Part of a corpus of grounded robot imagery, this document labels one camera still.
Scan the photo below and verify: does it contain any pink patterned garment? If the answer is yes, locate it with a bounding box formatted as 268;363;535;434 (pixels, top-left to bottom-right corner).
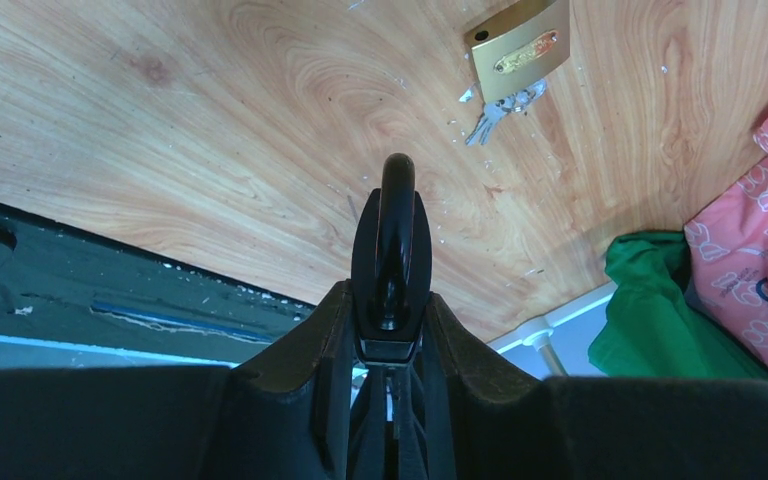
683;116;768;369

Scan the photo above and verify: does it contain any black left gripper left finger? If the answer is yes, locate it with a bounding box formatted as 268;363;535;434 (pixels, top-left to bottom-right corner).
0;281;352;479

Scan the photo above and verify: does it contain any black padlock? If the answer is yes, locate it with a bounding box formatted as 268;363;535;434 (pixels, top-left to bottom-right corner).
350;153;432;365

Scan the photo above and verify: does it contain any small brass key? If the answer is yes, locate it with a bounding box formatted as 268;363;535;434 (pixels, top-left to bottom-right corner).
465;79;548;146

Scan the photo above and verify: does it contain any metal clothes rack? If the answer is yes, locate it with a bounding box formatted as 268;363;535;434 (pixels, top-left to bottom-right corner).
489;282;616;379

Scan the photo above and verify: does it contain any brass padlock steel shackle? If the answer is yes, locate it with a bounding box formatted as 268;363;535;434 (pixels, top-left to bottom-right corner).
464;0;571;104

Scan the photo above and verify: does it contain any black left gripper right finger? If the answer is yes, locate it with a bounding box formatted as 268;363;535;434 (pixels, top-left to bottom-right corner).
422;295;768;479

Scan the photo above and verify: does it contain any green garment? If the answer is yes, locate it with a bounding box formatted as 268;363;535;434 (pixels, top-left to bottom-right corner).
587;231;768;380

